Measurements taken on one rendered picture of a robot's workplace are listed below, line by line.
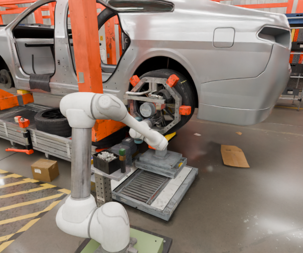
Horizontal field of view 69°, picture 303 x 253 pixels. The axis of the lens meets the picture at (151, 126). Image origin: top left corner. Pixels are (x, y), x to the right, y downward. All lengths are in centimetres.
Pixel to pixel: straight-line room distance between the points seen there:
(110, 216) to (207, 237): 102
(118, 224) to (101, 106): 58
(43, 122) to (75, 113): 201
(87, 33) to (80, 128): 107
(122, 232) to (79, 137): 52
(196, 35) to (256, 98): 73
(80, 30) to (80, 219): 146
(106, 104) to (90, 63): 104
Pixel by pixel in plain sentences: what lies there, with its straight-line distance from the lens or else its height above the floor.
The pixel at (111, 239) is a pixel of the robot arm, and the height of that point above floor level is 53.
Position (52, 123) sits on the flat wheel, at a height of 47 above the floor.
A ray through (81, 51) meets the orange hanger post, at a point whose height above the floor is 136.
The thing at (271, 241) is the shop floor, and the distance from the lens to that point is 213.
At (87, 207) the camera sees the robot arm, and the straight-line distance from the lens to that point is 125.
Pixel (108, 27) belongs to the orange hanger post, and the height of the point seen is 172.
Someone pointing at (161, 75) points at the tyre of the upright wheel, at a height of 114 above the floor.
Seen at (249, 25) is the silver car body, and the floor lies 155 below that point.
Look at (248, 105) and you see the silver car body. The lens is 204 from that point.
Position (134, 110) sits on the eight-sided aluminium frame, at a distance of 229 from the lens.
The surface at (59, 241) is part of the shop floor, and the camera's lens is 204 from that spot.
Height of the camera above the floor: 144
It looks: 21 degrees down
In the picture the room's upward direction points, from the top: straight up
